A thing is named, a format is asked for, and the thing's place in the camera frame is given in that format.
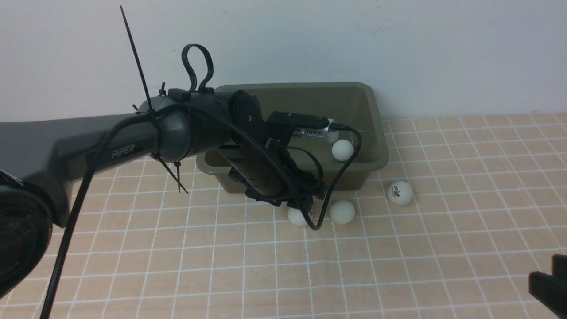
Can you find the plain white ping-pong ball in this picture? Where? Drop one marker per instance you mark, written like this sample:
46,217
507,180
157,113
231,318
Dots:
342,150

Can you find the black zip tie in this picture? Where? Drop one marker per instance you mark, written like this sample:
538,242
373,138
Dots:
146,97

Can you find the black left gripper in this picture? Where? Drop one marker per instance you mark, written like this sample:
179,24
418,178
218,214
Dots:
262,181

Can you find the white ping-pong ball small mark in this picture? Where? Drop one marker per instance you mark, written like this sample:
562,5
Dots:
342,212

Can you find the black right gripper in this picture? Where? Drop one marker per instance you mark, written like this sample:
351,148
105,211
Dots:
551,289

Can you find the checkered orange tablecloth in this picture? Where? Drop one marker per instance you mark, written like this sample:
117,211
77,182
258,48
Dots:
489,207

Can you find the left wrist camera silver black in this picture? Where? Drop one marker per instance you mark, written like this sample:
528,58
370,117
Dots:
283,126

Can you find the olive green plastic bin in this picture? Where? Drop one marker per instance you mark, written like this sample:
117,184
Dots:
348,103

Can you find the white ping-pong ball red logo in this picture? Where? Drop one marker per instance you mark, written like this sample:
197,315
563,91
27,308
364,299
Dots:
296,217

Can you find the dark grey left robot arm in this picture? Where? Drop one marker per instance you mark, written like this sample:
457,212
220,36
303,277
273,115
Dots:
41,160

